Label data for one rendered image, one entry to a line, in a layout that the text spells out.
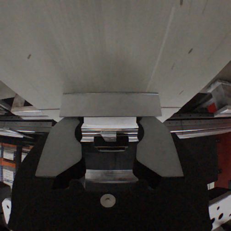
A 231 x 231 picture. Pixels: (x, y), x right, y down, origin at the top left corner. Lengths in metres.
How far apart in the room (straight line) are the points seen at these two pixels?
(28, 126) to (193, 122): 0.77
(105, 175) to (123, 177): 0.03
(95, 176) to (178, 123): 0.41
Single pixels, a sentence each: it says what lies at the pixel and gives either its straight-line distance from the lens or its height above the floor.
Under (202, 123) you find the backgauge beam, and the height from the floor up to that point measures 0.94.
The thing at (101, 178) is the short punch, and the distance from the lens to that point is 0.24.
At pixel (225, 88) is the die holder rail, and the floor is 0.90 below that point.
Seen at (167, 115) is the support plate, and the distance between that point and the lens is 0.18.
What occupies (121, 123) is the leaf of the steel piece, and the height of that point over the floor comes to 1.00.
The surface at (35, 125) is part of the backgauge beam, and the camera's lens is 0.60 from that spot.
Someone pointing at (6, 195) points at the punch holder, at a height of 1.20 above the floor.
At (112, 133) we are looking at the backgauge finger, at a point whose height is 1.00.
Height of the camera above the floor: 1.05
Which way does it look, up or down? 19 degrees down
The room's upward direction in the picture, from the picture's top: 180 degrees clockwise
